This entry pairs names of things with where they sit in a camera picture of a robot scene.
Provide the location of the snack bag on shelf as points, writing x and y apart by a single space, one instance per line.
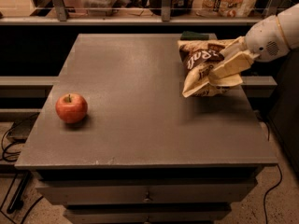
224 8

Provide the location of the brown Late July chip bag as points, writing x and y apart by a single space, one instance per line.
199 58

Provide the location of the grey metal shelf rail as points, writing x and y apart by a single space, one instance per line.
23 12

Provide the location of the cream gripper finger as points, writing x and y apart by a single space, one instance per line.
234 64
235 50

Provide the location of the lower drawer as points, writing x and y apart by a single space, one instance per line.
148 214

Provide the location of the green yellow sponge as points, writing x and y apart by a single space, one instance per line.
188 35

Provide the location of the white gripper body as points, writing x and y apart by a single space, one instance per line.
263 41

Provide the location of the grey drawer cabinet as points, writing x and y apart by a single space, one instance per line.
138 125

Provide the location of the upper drawer with knob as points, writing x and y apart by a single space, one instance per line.
145 191

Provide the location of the red apple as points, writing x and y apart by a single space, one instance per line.
71 108

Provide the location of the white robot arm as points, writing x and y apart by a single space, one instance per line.
292 16

